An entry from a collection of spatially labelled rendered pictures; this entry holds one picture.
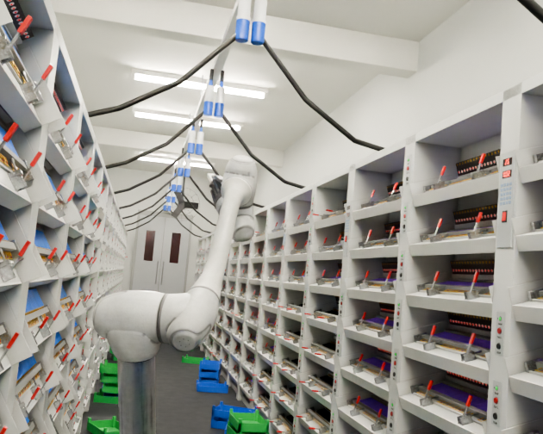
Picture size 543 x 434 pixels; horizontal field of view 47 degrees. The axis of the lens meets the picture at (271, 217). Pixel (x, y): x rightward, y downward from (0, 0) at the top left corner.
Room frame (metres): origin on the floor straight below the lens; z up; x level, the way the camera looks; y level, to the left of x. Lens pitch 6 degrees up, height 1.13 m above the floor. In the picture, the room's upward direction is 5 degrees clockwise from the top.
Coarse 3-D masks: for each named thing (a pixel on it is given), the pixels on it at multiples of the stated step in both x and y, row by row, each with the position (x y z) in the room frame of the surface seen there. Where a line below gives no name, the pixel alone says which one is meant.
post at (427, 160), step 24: (432, 144) 2.43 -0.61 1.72; (432, 168) 2.43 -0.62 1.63; (456, 168) 2.45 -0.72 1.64; (408, 192) 2.45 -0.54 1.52; (408, 216) 2.43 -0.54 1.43; (432, 216) 2.43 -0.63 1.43; (408, 264) 2.41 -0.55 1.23; (432, 264) 2.43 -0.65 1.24; (408, 312) 2.41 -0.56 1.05; (432, 312) 2.43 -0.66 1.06; (408, 360) 2.42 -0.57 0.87
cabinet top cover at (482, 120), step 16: (528, 80) 1.69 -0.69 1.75; (496, 96) 1.85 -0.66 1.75; (464, 112) 2.04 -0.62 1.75; (480, 112) 1.94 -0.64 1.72; (496, 112) 1.93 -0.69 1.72; (432, 128) 2.27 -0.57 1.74; (448, 128) 2.17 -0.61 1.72; (464, 128) 2.16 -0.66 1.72; (480, 128) 2.14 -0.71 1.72; (496, 128) 2.12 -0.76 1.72; (400, 144) 2.56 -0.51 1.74; (448, 144) 2.40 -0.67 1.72; (464, 144) 2.38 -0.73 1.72; (368, 160) 2.92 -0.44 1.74; (384, 160) 2.82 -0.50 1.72; (400, 160) 2.79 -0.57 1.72
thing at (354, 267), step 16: (352, 176) 3.14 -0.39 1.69; (368, 176) 3.11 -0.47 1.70; (384, 176) 3.13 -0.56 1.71; (352, 192) 3.12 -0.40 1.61; (368, 192) 3.11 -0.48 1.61; (384, 192) 3.13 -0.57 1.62; (352, 224) 3.10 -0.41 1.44; (368, 224) 3.12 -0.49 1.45; (352, 272) 3.10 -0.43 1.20; (352, 304) 3.10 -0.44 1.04; (368, 304) 3.12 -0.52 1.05; (336, 352) 3.17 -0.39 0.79; (352, 352) 3.11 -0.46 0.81; (336, 368) 3.15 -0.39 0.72; (352, 384) 3.11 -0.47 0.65; (336, 416) 3.10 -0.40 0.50; (336, 432) 3.10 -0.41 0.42; (352, 432) 3.11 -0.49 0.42
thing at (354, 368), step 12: (348, 360) 3.10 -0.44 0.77; (360, 360) 2.92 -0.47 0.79; (372, 360) 3.01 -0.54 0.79; (384, 360) 2.96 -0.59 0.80; (348, 372) 2.98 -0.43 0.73; (360, 372) 2.91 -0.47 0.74; (372, 372) 2.83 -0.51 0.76; (384, 372) 2.72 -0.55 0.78; (360, 384) 2.84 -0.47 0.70; (372, 384) 2.68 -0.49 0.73; (384, 384) 2.62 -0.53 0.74; (384, 396) 2.56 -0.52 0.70
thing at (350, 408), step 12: (348, 396) 3.10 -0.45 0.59; (360, 396) 3.12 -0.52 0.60; (372, 396) 3.07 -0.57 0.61; (348, 408) 3.05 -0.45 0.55; (360, 408) 2.96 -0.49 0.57; (372, 408) 2.90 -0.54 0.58; (384, 408) 2.87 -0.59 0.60; (348, 420) 2.95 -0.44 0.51; (360, 420) 2.83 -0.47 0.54; (372, 420) 2.77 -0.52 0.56; (384, 420) 2.69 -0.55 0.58; (360, 432) 2.81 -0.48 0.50; (372, 432) 2.64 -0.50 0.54; (384, 432) 2.50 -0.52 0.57
